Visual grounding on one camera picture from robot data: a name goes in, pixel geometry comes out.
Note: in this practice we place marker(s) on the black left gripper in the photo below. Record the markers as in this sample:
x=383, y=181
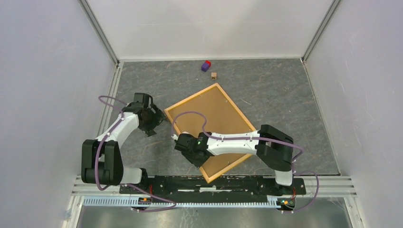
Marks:
x=158, y=117

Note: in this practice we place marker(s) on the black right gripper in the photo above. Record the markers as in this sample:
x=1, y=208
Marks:
x=197, y=163

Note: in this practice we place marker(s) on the brown cardboard backing board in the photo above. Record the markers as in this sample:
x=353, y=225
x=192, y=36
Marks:
x=217, y=116

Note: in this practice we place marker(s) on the yellow wooden picture frame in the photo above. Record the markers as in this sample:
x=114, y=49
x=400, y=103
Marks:
x=189, y=99

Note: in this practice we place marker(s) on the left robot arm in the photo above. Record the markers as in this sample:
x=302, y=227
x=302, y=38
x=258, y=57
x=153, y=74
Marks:
x=101, y=160

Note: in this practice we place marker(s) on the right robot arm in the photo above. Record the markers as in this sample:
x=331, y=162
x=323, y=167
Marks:
x=271, y=145

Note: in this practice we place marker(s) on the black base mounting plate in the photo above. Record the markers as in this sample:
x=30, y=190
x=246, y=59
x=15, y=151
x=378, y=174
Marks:
x=225, y=189

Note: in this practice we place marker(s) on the purple and red block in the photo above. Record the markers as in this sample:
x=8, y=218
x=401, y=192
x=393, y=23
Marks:
x=206, y=66

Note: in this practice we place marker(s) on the wooden letter cube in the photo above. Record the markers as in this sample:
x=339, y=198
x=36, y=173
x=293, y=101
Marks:
x=213, y=75

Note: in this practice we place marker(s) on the aluminium rail frame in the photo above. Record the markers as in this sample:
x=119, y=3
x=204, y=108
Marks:
x=247, y=95

